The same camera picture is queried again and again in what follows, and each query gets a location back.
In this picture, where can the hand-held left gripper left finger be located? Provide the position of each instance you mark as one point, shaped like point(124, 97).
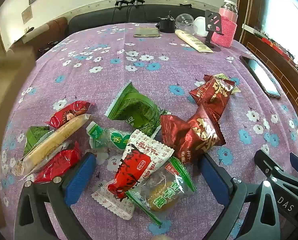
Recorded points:
point(80, 177)

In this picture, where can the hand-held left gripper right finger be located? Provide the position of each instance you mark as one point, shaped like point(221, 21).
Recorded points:
point(214, 177)

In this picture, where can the shiny red snack packet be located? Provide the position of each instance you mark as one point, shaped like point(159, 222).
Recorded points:
point(56, 165)

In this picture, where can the long beige snack packet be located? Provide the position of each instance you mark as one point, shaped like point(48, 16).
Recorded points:
point(51, 145)

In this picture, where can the clear green-white snack packet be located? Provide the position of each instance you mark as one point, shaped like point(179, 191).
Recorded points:
point(109, 137)

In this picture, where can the dark red snack packet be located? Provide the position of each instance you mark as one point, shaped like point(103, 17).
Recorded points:
point(189, 132)
point(211, 95)

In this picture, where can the white and red snack packet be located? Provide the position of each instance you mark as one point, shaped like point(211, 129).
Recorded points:
point(131, 172)

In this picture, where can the clear green cake packet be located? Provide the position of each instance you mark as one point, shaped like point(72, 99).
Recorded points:
point(161, 192)

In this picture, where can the small green snack packet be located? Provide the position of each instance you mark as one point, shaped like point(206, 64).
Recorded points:
point(33, 137)

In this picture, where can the red figure print snack packet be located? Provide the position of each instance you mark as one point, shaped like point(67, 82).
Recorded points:
point(66, 112)

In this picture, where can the large green snack packet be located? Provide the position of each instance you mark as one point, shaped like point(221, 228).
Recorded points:
point(134, 107)

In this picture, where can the cardboard box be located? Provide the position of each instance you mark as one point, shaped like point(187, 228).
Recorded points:
point(6, 80)

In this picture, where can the black smartphone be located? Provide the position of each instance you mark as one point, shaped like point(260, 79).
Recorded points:
point(260, 76)

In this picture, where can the purple floral tablecloth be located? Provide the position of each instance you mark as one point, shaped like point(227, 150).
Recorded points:
point(144, 62)

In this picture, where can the cream tube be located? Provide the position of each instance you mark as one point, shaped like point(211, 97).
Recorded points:
point(192, 41)

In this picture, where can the bottle with pink knitted sleeve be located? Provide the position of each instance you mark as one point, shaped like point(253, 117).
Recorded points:
point(226, 27)

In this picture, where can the brown armchair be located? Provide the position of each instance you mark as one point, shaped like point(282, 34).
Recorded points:
point(51, 28)

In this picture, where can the white round lid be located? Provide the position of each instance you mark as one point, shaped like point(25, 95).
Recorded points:
point(200, 26)

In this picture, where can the black phone stand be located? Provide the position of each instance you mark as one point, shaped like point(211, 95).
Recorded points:
point(212, 22)

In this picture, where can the clear glass cup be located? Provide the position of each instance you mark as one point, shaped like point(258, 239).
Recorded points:
point(185, 22)

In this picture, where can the black round device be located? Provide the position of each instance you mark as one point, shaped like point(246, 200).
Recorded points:
point(167, 25)

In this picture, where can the olive wallet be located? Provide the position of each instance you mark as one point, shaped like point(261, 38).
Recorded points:
point(147, 32)

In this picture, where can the black sofa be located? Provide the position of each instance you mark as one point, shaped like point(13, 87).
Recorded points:
point(96, 17)

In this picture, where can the black gripper on sofa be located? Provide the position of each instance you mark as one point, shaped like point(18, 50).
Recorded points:
point(136, 0)
point(120, 2)

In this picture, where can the wall switch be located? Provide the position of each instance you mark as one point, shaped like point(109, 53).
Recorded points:
point(28, 29)

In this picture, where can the paper wall notice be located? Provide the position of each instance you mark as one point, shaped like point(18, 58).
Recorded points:
point(27, 15)

